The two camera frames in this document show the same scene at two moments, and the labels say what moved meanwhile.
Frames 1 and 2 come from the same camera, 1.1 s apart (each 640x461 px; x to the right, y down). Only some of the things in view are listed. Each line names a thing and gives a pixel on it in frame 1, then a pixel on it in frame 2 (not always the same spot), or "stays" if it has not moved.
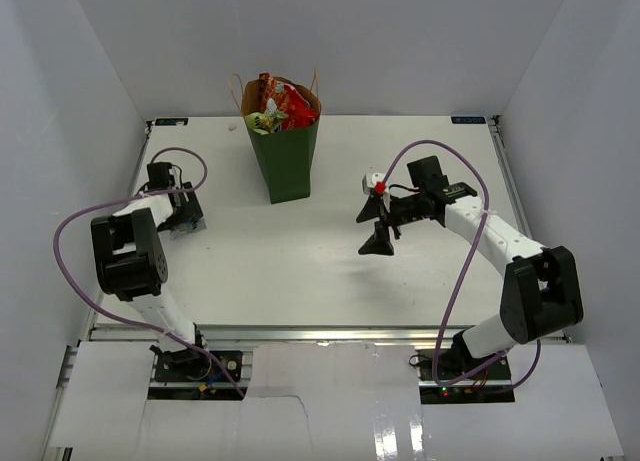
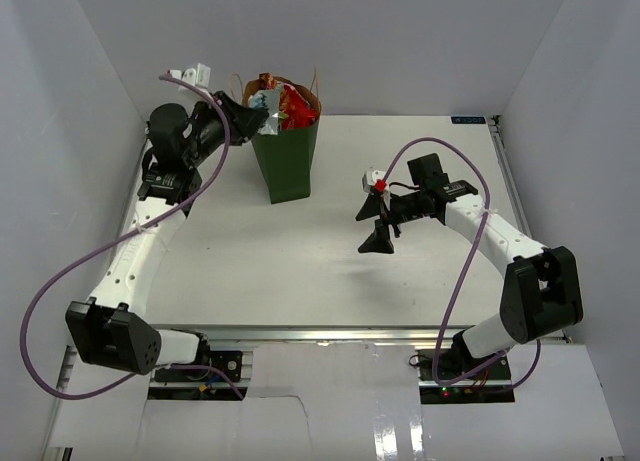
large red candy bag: x=296 y=112 stays
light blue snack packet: x=196 y=224 → x=267 y=99
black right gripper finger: x=379 y=243 stays
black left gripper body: x=188 y=210 → x=209 y=133
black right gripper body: x=407 y=209 stays
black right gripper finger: x=371 y=209 stays
